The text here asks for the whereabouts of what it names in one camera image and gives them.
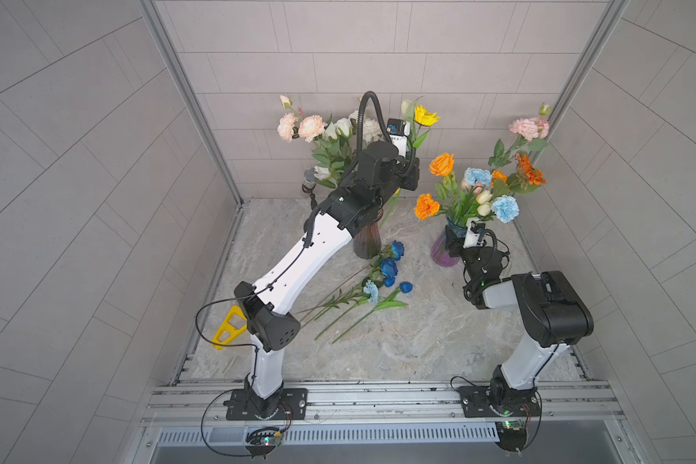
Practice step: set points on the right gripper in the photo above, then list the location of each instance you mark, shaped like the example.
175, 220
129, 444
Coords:
456, 245

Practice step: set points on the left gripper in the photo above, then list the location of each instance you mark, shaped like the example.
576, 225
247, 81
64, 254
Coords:
403, 167

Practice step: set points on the blue purple glass vase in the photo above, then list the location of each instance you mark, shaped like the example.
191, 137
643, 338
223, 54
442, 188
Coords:
438, 252

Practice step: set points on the blue rose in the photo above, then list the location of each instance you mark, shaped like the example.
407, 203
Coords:
379, 269
395, 250

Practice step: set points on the pink glass vase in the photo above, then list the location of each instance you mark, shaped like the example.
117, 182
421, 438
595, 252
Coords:
368, 242

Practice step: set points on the light blue carnation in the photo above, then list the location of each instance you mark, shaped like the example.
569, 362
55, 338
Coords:
365, 291

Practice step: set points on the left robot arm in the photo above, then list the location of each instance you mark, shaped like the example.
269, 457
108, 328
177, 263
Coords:
377, 172

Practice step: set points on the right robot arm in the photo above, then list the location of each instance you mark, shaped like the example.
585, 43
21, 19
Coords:
554, 317

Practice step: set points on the right vase bouquet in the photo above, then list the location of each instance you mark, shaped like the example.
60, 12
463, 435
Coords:
480, 195

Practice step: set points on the vase bouquet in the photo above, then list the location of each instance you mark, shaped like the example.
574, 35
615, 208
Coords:
333, 143
480, 195

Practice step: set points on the left vase bouquet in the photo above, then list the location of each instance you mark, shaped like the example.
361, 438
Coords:
333, 143

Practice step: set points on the black round stand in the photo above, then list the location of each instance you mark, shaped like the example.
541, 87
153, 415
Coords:
309, 185

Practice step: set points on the right circuit board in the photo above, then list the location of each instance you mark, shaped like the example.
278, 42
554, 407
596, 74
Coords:
512, 435

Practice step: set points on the circuit board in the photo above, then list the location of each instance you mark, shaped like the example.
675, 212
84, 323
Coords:
263, 441
512, 435

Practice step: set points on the yellow plastic piece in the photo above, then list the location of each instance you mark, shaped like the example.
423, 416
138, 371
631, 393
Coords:
233, 326

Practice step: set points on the left circuit board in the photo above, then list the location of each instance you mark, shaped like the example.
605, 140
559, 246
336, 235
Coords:
263, 441

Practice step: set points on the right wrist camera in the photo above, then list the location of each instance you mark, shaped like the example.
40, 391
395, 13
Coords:
474, 234

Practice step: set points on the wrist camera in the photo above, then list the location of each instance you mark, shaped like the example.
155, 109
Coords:
399, 131
474, 234

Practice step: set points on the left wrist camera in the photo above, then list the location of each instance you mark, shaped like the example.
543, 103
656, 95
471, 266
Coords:
399, 131

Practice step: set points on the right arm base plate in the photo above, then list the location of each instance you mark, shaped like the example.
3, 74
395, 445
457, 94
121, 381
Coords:
498, 404

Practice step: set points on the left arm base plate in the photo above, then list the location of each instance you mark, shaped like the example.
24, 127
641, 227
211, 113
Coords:
284, 404

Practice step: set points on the aluminium rail frame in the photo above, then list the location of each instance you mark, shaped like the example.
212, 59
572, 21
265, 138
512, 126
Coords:
357, 413

